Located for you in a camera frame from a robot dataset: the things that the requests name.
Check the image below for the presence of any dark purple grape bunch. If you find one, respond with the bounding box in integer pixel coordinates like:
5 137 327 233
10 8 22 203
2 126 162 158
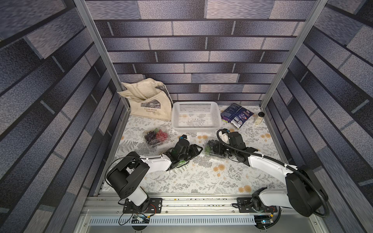
144 131 157 145

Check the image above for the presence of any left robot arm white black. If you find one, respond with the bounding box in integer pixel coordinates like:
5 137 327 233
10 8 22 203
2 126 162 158
105 135 203 213

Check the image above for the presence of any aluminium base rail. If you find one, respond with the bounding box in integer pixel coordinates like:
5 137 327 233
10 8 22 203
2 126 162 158
76 194 311 233

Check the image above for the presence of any left aluminium frame post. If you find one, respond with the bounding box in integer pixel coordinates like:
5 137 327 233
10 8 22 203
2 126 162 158
72 0 131 109

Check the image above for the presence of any black grape bunch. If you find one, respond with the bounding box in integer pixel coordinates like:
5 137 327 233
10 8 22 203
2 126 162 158
204 146 216 156
207 140 223 151

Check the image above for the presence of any red grape bunch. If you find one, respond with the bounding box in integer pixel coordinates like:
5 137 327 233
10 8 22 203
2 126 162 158
156 130 168 142

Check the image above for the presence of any right aluminium frame post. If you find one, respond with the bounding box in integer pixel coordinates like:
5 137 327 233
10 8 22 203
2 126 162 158
260 0 328 111

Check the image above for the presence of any floral tablecloth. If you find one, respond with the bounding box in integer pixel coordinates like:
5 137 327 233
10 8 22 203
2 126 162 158
113 115 285 195

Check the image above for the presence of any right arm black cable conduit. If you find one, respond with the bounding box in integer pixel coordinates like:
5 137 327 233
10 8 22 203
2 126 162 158
216 128 330 218

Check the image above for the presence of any dark blue snack bag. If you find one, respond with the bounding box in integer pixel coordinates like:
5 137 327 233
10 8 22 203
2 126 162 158
220 103 254 129

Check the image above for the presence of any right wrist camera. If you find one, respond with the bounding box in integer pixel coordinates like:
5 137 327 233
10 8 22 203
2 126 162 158
219 131 229 143

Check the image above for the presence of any aluminium frame post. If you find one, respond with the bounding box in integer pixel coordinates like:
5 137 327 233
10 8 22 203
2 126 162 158
72 0 131 109
260 0 328 111

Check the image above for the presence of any small black-capped bottle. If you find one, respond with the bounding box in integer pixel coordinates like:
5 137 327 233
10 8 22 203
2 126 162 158
254 112 265 125

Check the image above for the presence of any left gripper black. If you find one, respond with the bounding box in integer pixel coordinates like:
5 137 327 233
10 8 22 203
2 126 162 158
178 144 204 162

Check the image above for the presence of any white plastic basket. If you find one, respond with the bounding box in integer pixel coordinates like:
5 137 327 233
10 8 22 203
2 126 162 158
172 102 222 133

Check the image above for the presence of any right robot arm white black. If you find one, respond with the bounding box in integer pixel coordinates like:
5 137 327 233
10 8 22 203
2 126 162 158
216 129 330 218

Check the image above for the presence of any clear clamshell container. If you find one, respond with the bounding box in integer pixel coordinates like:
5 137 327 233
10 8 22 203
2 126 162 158
143 128 169 147
174 160 190 168
204 139 228 159

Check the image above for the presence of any beige canvas tote bag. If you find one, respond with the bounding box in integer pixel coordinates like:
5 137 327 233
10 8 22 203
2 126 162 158
118 78 173 121

